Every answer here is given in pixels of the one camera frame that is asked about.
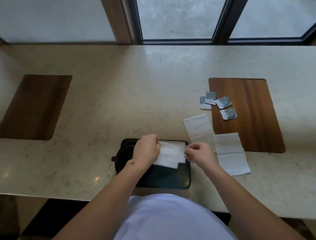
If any person's left forearm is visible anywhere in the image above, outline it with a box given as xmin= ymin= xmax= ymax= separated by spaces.
xmin=53 ymin=159 xmax=146 ymax=240

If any person's right hand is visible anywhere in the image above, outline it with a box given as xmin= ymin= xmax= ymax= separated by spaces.
xmin=184 ymin=142 xmax=220 ymax=173

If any black window frame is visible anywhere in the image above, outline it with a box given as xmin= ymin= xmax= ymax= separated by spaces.
xmin=129 ymin=0 xmax=316 ymax=45

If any grey sachet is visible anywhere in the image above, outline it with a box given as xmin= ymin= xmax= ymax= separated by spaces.
xmin=199 ymin=96 xmax=212 ymax=110
xmin=219 ymin=107 xmax=238 ymax=120
xmin=214 ymin=96 xmax=232 ymax=109
xmin=205 ymin=91 xmax=217 ymax=105

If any person's right forearm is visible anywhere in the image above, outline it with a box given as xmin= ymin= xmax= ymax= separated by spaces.
xmin=203 ymin=162 xmax=308 ymax=240

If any black saucer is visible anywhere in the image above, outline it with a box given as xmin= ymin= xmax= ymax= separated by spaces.
xmin=115 ymin=142 xmax=139 ymax=175

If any black cup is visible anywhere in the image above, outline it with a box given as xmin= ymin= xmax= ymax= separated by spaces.
xmin=111 ymin=144 xmax=139 ymax=173

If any dark green tray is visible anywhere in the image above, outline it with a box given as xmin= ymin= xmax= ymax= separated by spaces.
xmin=119 ymin=138 xmax=191 ymax=190

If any white paper napkin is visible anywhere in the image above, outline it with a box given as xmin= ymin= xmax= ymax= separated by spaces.
xmin=160 ymin=140 xmax=186 ymax=164
xmin=183 ymin=113 xmax=217 ymax=152
xmin=152 ymin=141 xmax=186 ymax=169
xmin=213 ymin=133 xmax=251 ymax=176

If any person's left hand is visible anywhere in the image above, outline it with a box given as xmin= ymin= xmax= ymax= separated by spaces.
xmin=128 ymin=134 xmax=161 ymax=171

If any person's white shirt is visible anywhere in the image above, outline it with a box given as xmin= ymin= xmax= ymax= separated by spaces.
xmin=113 ymin=194 xmax=239 ymax=240

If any brown wooden placemat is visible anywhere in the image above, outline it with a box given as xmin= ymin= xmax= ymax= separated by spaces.
xmin=0 ymin=74 xmax=73 ymax=141
xmin=208 ymin=77 xmax=286 ymax=154

